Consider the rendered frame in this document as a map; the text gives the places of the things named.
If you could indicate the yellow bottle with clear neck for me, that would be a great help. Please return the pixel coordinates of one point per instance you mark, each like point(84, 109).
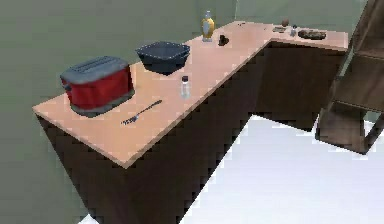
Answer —
point(207, 27)

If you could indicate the clear saltshaker with dark cap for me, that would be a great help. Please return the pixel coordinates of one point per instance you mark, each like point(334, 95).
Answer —
point(185, 88)

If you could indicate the brown wooden shelf unit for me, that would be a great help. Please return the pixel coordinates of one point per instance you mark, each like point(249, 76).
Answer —
point(353, 86)

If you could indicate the red toaster with grey top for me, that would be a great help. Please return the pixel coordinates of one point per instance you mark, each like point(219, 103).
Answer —
point(96, 87)

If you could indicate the small flat grey object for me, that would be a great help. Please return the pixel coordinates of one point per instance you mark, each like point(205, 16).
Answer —
point(279, 29)

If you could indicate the dark flat pan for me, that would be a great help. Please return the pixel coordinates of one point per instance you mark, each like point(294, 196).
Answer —
point(311, 34)

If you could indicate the dark brown counter cabinet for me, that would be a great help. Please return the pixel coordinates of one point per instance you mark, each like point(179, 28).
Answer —
point(186, 133)

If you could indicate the dark blue square pot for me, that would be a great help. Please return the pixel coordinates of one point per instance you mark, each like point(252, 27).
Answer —
point(163, 57)

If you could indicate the small clear shaker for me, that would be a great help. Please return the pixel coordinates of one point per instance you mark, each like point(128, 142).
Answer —
point(293, 31)

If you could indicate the small brown round object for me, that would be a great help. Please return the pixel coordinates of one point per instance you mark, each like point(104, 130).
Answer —
point(285, 22)

